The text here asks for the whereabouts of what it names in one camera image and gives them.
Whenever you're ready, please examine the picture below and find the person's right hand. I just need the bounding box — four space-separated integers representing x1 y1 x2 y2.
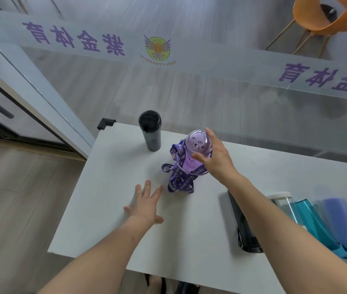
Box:
191 127 238 185

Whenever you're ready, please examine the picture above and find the person's left hand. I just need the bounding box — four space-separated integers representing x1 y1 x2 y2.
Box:
123 180 164 226

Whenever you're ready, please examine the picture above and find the purple cat-lid bottle with strap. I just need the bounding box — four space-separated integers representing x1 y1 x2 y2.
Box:
161 129 214 194

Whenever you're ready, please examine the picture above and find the person's left forearm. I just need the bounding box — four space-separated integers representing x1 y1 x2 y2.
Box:
37 216 156 294

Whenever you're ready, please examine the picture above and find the person's right forearm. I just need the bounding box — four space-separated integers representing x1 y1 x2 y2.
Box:
222 176 347 294

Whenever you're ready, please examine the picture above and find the black tumbler with flip lid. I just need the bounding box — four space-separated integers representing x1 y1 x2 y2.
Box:
139 110 162 152

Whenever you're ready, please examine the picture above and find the person's left foot in sandal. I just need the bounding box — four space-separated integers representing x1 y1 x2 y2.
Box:
144 273 167 294

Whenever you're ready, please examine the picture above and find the person's right black shoe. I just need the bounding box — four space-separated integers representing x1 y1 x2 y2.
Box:
177 281 200 294

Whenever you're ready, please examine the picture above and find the black table corner guard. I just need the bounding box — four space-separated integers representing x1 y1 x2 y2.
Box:
97 118 117 131

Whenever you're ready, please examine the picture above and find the black slim bottle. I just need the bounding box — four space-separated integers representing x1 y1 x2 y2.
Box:
227 190 264 254

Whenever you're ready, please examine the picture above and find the clear bottle with white lid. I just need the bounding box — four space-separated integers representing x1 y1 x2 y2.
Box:
267 192 308 231

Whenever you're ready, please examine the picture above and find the teal transparent bottle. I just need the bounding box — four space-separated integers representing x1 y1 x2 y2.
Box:
293 198 347 258

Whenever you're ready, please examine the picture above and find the lavender frosted bottle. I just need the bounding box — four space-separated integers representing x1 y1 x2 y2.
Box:
318 198 347 261

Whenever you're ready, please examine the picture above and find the orange plastic chair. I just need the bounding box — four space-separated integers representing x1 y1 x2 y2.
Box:
265 0 347 59

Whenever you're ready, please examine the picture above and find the black round object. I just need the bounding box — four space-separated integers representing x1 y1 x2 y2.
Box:
320 4 338 22

